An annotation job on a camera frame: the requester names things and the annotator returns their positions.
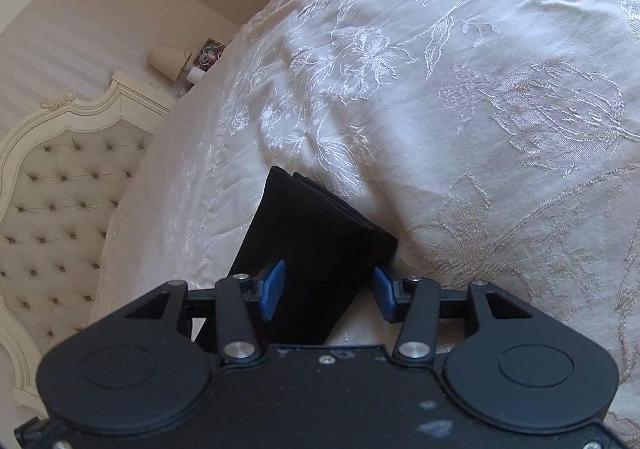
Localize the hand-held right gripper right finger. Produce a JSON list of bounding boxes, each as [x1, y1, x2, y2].
[[372, 266, 535, 364]]

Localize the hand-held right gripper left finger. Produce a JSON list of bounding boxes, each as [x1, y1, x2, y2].
[[124, 259, 287, 364]]

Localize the black pants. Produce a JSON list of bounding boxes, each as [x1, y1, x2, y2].
[[192, 165, 400, 346]]

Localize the cream tufted headboard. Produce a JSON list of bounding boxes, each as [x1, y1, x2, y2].
[[0, 66, 177, 421]]

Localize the cream embroidered bedspread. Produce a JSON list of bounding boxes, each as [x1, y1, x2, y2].
[[89, 0, 640, 347]]

